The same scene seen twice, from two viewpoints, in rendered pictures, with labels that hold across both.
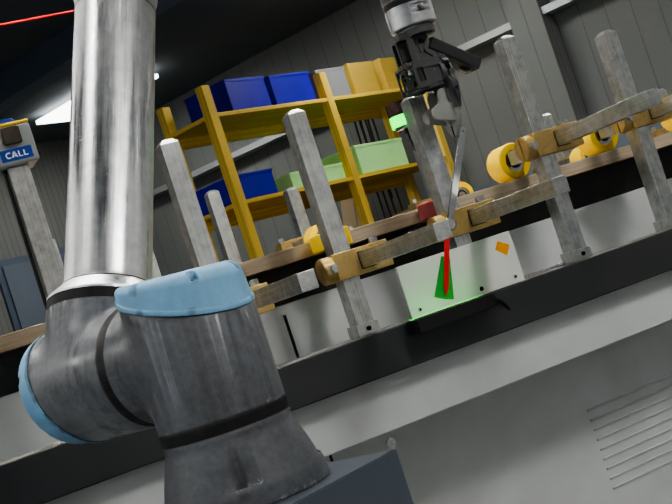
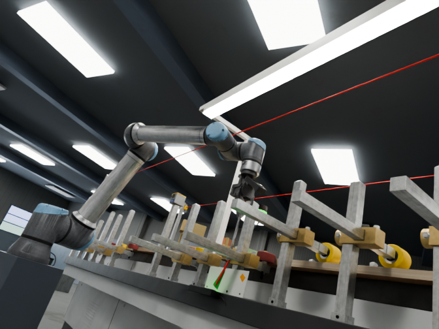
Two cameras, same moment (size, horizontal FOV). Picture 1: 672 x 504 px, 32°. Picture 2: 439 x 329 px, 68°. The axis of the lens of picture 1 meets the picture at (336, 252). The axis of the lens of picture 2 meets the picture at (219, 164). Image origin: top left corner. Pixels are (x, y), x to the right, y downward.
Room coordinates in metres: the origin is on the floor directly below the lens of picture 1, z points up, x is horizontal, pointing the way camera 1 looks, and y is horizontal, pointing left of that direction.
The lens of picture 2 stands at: (1.88, -1.58, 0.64)
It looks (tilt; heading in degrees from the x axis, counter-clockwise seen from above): 23 degrees up; 84
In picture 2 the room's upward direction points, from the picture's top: 17 degrees clockwise
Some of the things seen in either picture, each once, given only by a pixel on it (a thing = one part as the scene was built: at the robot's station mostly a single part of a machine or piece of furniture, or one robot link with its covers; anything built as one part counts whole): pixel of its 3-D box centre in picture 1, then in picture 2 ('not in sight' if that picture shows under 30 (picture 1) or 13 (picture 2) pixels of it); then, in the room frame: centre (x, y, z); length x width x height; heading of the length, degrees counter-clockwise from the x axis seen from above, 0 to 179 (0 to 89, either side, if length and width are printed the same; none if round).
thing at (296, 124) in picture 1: (332, 234); (209, 247); (2.11, 0.00, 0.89); 0.03 x 0.03 x 0.48; 25
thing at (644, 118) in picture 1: (641, 115); (358, 237); (2.44, -0.70, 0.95); 0.13 x 0.06 x 0.05; 115
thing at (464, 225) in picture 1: (461, 221); (243, 260); (2.23, -0.25, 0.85); 0.13 x 0.06 x 0.05; 115
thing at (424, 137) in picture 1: (449, 213); (241, 254); (2.22, -0.23, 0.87); 0.03 x 0.03 x 0.48; 25
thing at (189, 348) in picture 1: (193, 343); (48, 222); (1.32, 0.19, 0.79); 0.17 x 0.15 x 0.18; 51
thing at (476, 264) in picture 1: (462, 273); (225, 280); (2.18, -0.21, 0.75); 0.26 x 0.01 x 0.10; 115
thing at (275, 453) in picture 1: (235, 456); (32, 249); (1.31, 0.18, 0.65); 0.19 x 0.19 x 0.10
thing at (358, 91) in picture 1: (341, 224); not in sight; (9.45, -0.11, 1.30); 2.73 x 0.74 x 2.60; 141
